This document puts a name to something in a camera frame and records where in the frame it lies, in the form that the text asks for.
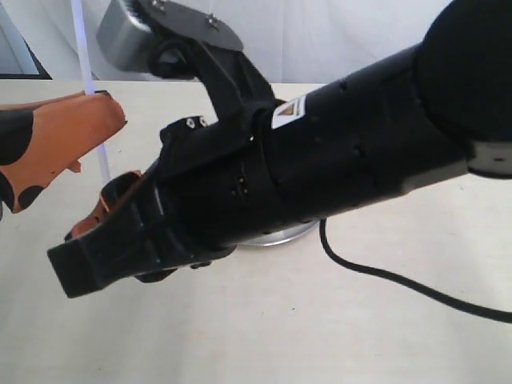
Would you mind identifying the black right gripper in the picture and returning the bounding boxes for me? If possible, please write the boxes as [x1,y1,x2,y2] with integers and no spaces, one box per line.
[47,115,276,298]

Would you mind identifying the white plastic straw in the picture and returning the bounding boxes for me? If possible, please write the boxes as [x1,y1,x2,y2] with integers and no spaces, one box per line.
[70,0,110,183]

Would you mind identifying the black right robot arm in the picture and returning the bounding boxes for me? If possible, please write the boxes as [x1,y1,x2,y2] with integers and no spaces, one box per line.
[48,1,511,298]

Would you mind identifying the round stainless steel plate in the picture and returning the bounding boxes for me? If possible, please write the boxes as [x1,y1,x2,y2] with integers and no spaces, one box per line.
[239,98,317,249]

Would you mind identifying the white backdrop curtain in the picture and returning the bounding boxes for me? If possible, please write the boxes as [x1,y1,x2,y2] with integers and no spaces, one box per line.
[1,1,446,83]

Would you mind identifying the dark frame at left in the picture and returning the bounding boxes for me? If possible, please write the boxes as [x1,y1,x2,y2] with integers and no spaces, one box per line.
[0,7,53,81]

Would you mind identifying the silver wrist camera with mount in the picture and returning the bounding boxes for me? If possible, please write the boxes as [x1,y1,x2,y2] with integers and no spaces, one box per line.
[95,0,277,125]

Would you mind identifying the black cable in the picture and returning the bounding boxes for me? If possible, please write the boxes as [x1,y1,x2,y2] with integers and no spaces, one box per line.
[318,218,512,323]

